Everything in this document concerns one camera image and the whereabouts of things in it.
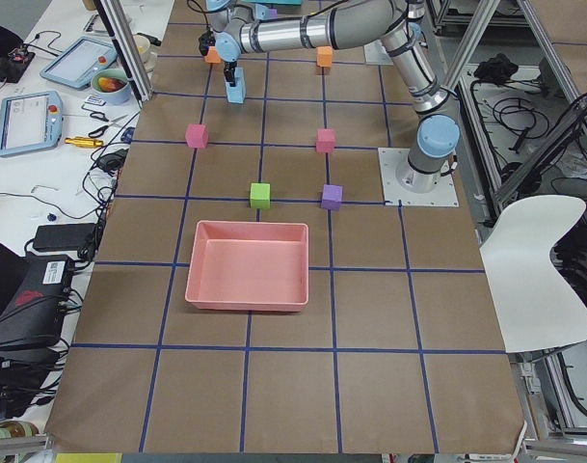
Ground pink plastic tray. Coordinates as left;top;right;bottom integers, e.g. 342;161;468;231
185;220;309;313

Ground black power adapter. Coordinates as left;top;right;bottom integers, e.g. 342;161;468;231
32;223;95;252

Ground teach pendant far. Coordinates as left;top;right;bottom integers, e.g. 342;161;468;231
40;37;118;90

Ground orange block back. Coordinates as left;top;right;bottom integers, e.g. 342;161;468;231
316;46;334;68

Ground blue bowl with fruit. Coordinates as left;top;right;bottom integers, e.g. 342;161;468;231
91;68;131;105

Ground orange block front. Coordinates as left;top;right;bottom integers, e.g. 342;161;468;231
204;46;222;65

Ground brass cylinder tool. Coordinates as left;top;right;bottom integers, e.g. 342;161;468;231
65;137;104;149

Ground pink block back left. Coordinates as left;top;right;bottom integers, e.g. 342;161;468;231
315;128;336;153

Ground teal plastic tray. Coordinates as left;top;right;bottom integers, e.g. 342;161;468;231
267;0;304;6

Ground cream bowl with lemon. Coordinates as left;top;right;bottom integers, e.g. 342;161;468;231
133;34;151;65

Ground aluminium frame post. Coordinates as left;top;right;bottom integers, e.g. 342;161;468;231
94;0;153;104

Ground purple block near pink tray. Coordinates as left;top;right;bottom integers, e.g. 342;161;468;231
320;184;343;211

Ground pink block front left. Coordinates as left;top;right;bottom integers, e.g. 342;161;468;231
185;123;209;149

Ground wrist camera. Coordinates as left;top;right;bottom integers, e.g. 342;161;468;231
199;30;216;57

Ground orange block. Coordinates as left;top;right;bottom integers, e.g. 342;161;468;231
204;46;222;65
316;46;334;68

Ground teach pendant near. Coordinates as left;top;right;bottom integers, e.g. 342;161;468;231
0;91;63;157

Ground white chair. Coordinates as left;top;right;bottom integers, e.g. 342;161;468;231
480;195;587;353

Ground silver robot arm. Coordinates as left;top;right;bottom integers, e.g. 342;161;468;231
205;0;461;193

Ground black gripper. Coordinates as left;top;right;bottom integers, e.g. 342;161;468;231
224;61;237;87

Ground black scissors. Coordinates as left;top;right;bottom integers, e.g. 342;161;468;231
88;111;127;139

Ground black computer box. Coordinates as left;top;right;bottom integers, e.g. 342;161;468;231
0;255;74;351

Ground light blue block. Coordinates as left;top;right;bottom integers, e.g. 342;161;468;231
233;67;246;92
226;83;246;104

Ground teach pendant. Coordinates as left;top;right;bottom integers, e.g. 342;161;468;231
0;91;63;157
40;37;118;90

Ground green block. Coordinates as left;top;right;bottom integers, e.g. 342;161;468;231
250;182;271;210

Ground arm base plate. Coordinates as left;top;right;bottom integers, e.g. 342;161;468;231
378;148;459;207
363;41;393;66

